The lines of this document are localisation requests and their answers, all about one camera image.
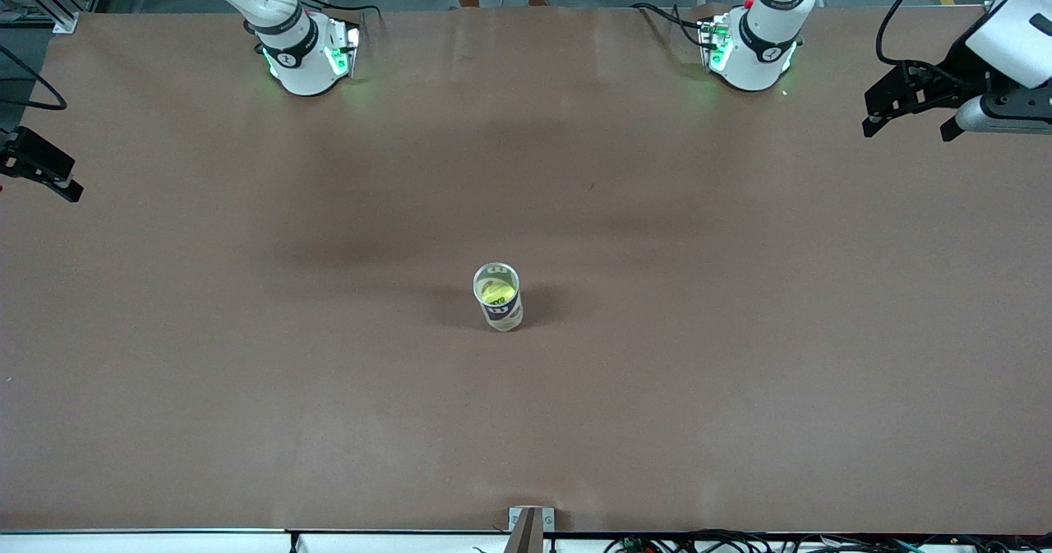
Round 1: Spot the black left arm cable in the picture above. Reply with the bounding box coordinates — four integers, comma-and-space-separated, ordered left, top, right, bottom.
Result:
874, 0, 987, 71

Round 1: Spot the tangled black cable bundle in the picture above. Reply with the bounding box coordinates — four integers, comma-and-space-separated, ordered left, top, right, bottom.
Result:
604, 528, 1052, 553

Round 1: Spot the black base power cable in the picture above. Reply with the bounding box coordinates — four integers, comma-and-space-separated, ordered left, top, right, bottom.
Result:
292, 0, 383, 28
631, 1, 709, 48

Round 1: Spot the clear plastic tennis ball can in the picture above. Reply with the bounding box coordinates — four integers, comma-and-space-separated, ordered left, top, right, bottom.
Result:
473, 262, 524, 333

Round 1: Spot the grey metal table bracket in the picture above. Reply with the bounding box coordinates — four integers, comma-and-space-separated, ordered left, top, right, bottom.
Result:
508, 506, 556, 553

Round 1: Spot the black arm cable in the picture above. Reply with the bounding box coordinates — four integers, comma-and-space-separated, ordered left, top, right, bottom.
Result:
874, 0, 987, 71
0, 44, 68, 113

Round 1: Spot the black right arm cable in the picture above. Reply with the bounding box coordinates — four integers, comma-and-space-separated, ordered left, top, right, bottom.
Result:
0, 44, 68, 113

